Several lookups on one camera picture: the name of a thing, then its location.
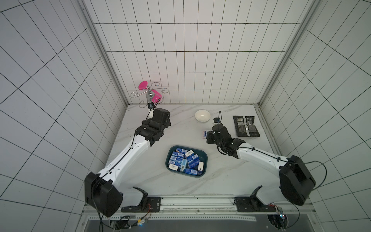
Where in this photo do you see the white tissue pack tray right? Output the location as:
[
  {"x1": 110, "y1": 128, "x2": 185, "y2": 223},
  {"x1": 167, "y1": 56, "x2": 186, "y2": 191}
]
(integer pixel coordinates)
[{"x1": 198, "y1": 161, "x2": 204, "y2": 172}]

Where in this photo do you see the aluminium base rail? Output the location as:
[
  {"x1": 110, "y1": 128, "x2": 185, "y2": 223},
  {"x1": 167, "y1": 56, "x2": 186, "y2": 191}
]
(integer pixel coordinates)
[{"x1": 82, "y1": 194, "x2": 315, "y2": 222}]

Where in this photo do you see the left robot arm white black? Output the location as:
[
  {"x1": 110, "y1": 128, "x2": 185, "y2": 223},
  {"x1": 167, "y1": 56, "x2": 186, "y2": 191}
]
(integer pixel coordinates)
[{"x1": 84, "y1": 108, "x2": 171, "y2": 217}]

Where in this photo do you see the teal storage tray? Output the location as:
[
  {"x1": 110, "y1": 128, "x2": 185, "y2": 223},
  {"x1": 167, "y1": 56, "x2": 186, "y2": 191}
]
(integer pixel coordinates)
[{"x1": 165, "y1": 145, "x2": 208, "y2": 178}]

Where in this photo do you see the pink cup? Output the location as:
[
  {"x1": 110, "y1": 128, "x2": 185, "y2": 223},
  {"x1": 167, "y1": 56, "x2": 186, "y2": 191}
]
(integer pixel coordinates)
[
  {"x1": 152, "y1": 90, "x2": 162, "y2": 103},
  {"x1": 138, "y1": 81, "x2": 148, "y2": 90}
]

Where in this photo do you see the pink cup upper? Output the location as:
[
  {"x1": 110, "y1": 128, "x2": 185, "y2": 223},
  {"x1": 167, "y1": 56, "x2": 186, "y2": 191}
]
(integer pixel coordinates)
[{"x1": 138, "y1": 81, "x2": 148, "y2": 90}]

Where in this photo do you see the chrome cup holder stand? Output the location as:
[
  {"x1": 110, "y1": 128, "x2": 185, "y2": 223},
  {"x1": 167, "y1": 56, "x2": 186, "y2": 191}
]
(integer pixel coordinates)
[{"x1": 130, "y1": 82, "x2": 169, "y2": 110}]

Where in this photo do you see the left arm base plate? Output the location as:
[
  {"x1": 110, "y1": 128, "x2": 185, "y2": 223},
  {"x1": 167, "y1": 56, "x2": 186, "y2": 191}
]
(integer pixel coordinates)
[{"x1": 121, "y1": 197, "x2": 162, "y2": 213}]

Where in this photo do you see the pink cup lower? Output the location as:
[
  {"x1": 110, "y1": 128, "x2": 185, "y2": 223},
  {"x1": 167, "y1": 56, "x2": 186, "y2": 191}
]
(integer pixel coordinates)
[{"x1": 152, "y1": 90, "x2": 162, "y2": 103}]

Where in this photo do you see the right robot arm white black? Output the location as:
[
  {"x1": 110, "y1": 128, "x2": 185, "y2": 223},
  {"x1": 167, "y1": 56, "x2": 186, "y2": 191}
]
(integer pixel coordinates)
[{"x1": 206, "y1": 123, "x2": 316, "y2": 206}]

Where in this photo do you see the blue tissue pack front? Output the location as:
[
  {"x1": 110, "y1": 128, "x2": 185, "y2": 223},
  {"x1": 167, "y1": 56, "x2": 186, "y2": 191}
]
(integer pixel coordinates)
[{"x1": 184, "y1": 168, "x2": 198, "y2": 176}]

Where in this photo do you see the black snack bag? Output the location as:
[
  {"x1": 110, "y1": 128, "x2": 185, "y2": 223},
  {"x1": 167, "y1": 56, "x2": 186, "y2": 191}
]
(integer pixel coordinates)
[{"x1": 233, "y1": 116, "x2": 260, "y2": 137}]

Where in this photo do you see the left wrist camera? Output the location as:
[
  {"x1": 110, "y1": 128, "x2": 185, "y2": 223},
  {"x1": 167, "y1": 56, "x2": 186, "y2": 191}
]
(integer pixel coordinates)
[{"x1": 147, "y1": 102, "x2": 155, "y2": 110}]

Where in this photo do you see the white bowl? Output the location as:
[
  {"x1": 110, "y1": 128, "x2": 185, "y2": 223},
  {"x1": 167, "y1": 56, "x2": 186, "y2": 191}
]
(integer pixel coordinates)
[{"x1": 195, "y1": 109, "x2": 211, "y2": 122}]

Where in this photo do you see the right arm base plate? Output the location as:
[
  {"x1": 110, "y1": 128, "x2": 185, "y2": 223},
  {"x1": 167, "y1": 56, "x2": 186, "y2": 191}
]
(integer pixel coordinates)
[{"x1": 234, "y1": 196, "x2": 276, "y2": 213}]

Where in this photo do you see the white tissue pack in tray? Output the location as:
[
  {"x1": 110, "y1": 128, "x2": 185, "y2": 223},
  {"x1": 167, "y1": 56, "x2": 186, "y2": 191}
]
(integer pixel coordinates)
[{"x1": 169, "y1": 164, "x2": 179, "y2": 171}]

